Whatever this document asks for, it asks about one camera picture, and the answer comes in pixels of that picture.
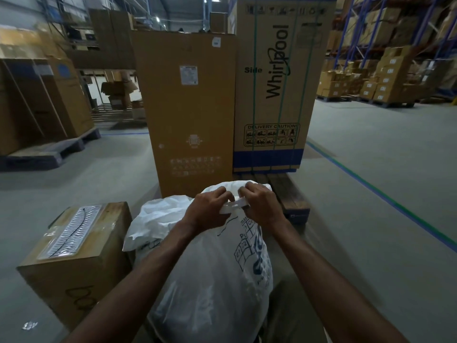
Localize person's right hand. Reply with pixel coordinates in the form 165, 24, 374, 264
238, 182, 288, 234

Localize person's left hand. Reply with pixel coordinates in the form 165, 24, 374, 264
184, 185, 236, 234

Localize large white woven sack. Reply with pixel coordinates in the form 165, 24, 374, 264
122, 180, 275, 343

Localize black cable tie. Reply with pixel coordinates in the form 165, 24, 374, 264
53, 207, 86, 249

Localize person's left forearm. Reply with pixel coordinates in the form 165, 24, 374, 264
62, 224, 204, 343

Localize person's right forearm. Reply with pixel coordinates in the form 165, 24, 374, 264
271, 221, 409, 343

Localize tall plain cardboard box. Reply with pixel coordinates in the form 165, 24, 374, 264
132, 30, 239, 198

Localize clear plastic tray wavy pattern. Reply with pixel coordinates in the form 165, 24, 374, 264
37, 204, 103, 261

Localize plastic wrapped cardboard boxes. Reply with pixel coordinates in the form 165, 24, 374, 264
130, 100, 147, 120

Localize tall cardboard box blue band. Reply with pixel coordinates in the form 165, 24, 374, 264
228, 0, 338, 174

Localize small cardboard box with handwriting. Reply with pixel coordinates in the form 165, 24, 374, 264
17, 202, 133, 331

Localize low slatted pallet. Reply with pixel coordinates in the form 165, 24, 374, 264
91, 103, 147, 122

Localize stack of small cardboard boxes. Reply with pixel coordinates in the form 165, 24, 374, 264
316, 44, 457, 108

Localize dark wooden pallet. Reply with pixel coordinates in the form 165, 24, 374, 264
0, 126, 101, 172

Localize blue warehouse rack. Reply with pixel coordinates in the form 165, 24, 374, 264
334, 0, 457, 68

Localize tall strapped cardboard box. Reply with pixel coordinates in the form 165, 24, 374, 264
3, 57, 94, 147

